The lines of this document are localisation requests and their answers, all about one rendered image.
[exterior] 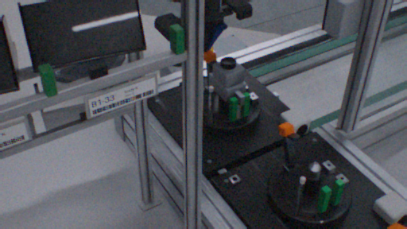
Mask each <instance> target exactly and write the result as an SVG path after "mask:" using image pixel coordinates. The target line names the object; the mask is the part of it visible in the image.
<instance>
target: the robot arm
mask: <svg viewBox="0 0 407 229"><path fill-rule="evenodd" d="M249 1H253V0H204V52H207V51H210V50H211V47H212V46H213V44H214V43H215V41H216V40H217V39H218V37H219V36H220V35H221V33H222V32H223V31H224V30H225V29H227V28H228V25H227V24H225V23H224V17H227V16H230V15H232V14H234V13H236V18H237V19H238V20H243V19H245V18H249V17H251V16H252V12H253V8H252V7H251V4H250V3H248V2H249ZM220 4H221V7H220ZM175 24H179V25H180V27H181V17H176V16H175V15H174V14H173V13H170V14H164V15H161V16H160V17H157V18H156V19H155V21H154V27H155V28H156V30H158V31H159V32H160V33H161V34H162V35H163V37H165V38H166V40H167V41H169V28H170V26H171V25H175Z"/></svg>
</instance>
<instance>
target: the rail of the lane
mask: <svg viewBox="0 0 407 229"><path fill-rule="evenodd" d="M322 23H323V22H321V23H320V24H318V25H313V26H311V27H308V28H307V29H302V30H299V31H295V32H294V33H290V34H286V35H284V36H282V37H277V38H275V39H272V40H271V41H266V42H264V43H262V44H258V45H255V46H252V47H249V48H246V49H243V50H239V51H237V52H234V53H230V54H228V55H225V56H222V57H219V58H217V61H218V62H219V61H221V59H222V58H224V57H234V58H235V60H236V61H237V62H238V63H239V64H241V65H242V67H244V68H245V69H246V70H247V71H251V70H253V69H255V68H260V67H262V66H264V65H266V64H271V63H273V62H274V61H279V60H281V59H283V58H286V57H289V56H292V55H293V54H295V55H296V54H297V53H299V52H304V51H305V50H308V49H312V48H315V47H316V46H318V45H323V44H325V43H327V42H331V41H333V40H335V38H334V37H333V36H331V35H330V34H328V33H327V32H324V31H323V30H321V27H322ZM203 77H207V65H206V62H205V63H203ZM157 80H158V91H159V94H161V93H163V92H166V91H170V90H172V89H174V88H177V87H181V86H182V71H178V72H175V73H173V74H169V75H167V76H164V77H161V78H158V79H157ZM122 116H123V115H120V116H118V117H117V118H114V127H115V130H116V131H117V133H118V135H119V136H120V137H121V138H122V140H123V141H125V132H124V128H123V122H122Z"/></svg>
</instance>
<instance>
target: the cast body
mask: <svg viewBox="0 0 407 229"><path fill-rule="evenodd" d="M245 74H246V69H245V68H244V67H242V65H241V64H239V63H238V62H237V61H236V60H235V58H234V57H224V58H222V59H221V61H219V62H217V63H215V64H213V72H212V73H210V74H209V86H212V87H213V88H214V91H215V92H216V93H217V94H218V95H219V96H220V97H221V98H222V99H223V100H224V101H225V102H226V103H228V102H229V98H233V97H235V98H236V99H237V100H238V105H239V106H241V105H244V104H245V98H246V97H245V95H243V93H245V92H246V82H244V81H245Z"/></svg>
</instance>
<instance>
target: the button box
mask: <svg viewBox="0 0 407 229"><path fill-rule="evenodd" d="M212 47H214V53H216V59H217V58H219V57H222V56H225V55H228V54H230V53H234V52H237V51H239V50H243V49H246V48H249V46H248V45H246V44H245V43H243V42H242V41H241V40H239V39H238V37H236V36H235V35H234V34H232V35H230V36H228V37H223V38H221V39H218V40H216V41H215V43H214V44H213V46H212ZM178 71H182V65H175V64H174V65H172V66H169V67H167V68H162V69H160V70H159V74H160V78H161V77H164V76H167V75H169V74H173V73H175V72H178Z"/></svg>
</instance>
